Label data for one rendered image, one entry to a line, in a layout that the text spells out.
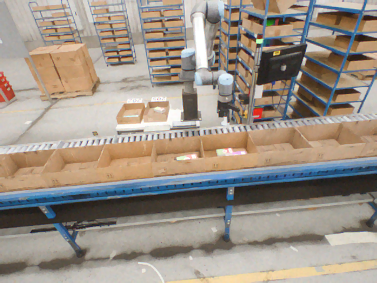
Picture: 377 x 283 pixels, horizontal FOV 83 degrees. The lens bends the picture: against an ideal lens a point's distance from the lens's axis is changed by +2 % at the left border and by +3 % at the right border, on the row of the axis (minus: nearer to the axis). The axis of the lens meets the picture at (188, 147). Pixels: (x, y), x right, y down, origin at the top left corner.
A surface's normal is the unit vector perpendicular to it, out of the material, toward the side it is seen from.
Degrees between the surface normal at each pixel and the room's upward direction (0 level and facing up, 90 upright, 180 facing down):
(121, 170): 91
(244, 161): 91
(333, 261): 0
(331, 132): 90
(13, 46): 90
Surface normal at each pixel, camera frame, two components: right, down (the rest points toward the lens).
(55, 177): 0.07, 0.61
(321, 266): -0.06, -0.79
